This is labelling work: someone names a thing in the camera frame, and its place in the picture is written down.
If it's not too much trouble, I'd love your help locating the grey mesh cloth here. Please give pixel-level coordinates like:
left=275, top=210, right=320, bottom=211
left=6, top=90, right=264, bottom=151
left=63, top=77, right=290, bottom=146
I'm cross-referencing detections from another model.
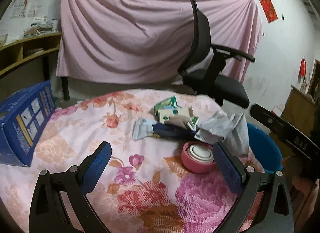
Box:
left=195, top=111, right=249, bottom=157

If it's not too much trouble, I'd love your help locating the wooden cabinet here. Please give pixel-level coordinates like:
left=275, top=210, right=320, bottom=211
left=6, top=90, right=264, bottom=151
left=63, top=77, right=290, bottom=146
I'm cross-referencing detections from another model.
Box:
left=281, top=85, right=316, bottom=137

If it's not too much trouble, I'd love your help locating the blue plastic bucket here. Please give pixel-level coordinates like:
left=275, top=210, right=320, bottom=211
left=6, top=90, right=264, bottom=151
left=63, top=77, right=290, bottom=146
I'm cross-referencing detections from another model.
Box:
left=247, top=123, right=283, bottom=173

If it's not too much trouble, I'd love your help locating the blue cardboard box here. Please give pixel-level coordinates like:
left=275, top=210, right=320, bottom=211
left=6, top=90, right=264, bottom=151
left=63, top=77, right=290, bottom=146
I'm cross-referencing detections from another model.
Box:
left=0, top=81, right=55, bottom=167

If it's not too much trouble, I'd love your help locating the floral pink tablecloth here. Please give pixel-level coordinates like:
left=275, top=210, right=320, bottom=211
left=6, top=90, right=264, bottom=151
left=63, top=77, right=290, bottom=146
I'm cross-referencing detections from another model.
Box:
left=0, top=89, right=266, bottom=233

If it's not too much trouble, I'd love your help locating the white green paper wrapper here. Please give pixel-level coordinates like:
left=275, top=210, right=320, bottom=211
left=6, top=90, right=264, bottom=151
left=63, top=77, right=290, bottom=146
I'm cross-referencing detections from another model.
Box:
left=184, top=107, right=199, bottom=131

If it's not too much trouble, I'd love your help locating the black office chair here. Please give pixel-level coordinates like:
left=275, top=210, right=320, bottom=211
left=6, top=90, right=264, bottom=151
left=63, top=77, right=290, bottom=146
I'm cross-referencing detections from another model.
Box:
left=177, top=0, right=255, bottom=109

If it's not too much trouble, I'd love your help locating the dark blue sock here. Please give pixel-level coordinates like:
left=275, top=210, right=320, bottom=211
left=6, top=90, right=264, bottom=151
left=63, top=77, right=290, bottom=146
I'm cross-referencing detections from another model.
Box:
left=132, top=117, right=201, bottom=141

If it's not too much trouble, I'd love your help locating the green paper packet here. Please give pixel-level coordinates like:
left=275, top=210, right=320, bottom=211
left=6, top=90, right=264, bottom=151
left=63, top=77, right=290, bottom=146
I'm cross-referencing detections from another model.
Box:
left=153, top=96, right=180, bottom=118

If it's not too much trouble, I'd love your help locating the wooden shelf unit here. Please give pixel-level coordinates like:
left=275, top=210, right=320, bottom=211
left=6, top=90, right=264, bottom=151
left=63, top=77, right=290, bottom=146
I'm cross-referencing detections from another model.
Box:
left=1, top=32, right=62, bottom=101

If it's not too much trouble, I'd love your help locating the pink hanging curtain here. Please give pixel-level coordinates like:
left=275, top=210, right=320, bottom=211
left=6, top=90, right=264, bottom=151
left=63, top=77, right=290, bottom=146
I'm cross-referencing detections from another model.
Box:
left=56, top=0, right=263, bottom=84

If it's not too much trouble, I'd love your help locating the red paper wall decoration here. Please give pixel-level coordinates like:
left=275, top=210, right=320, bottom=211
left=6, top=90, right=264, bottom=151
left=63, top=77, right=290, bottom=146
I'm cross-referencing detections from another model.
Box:
left=259, top=0, right=278, bottom=23

